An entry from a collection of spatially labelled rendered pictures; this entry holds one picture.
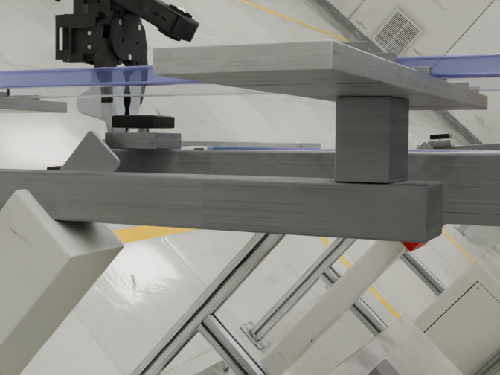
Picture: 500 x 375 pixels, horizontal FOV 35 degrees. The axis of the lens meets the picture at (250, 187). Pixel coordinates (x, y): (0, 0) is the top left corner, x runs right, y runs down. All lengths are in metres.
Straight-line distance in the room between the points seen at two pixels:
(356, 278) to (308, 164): 1.11
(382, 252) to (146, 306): 0.67
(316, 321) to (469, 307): 0.50
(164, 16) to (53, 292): 0.45
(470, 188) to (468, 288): 1.51
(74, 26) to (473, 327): 1.53
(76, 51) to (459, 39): 8.90
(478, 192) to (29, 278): 0.38
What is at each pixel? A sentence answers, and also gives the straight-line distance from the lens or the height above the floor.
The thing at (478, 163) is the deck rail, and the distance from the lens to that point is 0.70.
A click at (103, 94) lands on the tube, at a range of 0.65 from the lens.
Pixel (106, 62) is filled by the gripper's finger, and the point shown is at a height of 0.78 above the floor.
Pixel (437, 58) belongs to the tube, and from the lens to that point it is 0.43.
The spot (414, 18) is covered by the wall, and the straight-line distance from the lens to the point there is 9.89.
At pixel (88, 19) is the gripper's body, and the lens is 0.95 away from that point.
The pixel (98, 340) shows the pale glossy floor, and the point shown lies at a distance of 1.92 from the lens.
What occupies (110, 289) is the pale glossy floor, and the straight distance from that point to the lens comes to 2.09.
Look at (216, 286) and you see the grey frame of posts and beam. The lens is 1.59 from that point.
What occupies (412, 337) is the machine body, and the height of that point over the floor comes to 0.62.
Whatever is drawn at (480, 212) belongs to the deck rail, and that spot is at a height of 0.96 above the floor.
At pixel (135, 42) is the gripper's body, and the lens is 0.97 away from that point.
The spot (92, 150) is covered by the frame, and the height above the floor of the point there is 0.75.
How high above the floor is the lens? 1.07
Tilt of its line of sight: 19 degrees down
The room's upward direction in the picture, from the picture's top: 41 degrees clockwise
